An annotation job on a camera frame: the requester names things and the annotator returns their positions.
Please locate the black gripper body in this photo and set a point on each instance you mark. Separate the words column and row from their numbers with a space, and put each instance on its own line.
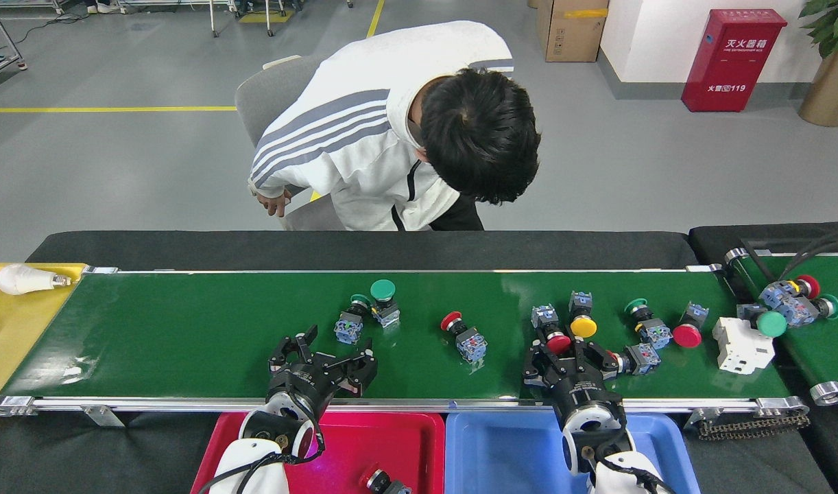
column 306, row 384
column 583, row 391

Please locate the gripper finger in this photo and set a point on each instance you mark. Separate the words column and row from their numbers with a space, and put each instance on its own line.
column 601, row 363
column 542, row 370
column 289, row 351
column 357, row 370

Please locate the red mushroom push button switch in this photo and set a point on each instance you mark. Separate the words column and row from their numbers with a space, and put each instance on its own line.
column 686, row 335

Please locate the white circuit breaker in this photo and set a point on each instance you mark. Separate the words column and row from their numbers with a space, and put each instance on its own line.
column 741, row 346

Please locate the red plastic tray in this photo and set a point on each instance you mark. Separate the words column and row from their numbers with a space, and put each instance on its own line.
column 391, row 446

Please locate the blue plastic tray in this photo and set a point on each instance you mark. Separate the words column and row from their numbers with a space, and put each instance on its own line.
column 501, row 460

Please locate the long green conveyor belt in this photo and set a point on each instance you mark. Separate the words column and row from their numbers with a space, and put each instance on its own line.
column 186, row 329

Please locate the short green conveyor belt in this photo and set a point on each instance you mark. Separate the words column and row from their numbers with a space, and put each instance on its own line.
column 823, row 350

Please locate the yellow plastic tray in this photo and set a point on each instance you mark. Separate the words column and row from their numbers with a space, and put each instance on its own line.
column 14, row 329

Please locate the person's right hand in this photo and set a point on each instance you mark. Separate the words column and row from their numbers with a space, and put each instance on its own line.
column 275, row 204

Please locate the person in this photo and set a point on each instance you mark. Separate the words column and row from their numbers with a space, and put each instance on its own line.
column 364, row 137

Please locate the grey office chair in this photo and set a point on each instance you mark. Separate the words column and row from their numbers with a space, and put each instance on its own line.
column 261, row 103

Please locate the white light bulb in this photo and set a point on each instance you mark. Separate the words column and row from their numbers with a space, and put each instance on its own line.
column 22, row 279

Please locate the red fire extinguisher box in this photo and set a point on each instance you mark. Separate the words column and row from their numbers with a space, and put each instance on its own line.
column 727, row 68

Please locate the brown cardboard box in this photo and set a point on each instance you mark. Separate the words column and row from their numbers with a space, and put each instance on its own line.
column 570, row 34

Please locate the white wheeled stand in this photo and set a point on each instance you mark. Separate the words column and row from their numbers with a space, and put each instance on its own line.
column 213, row 24

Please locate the potted green plant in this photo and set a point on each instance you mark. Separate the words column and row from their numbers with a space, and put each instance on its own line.
column 834, row 89

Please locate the grey metal rack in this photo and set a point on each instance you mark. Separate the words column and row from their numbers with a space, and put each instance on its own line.
column 9, row 34

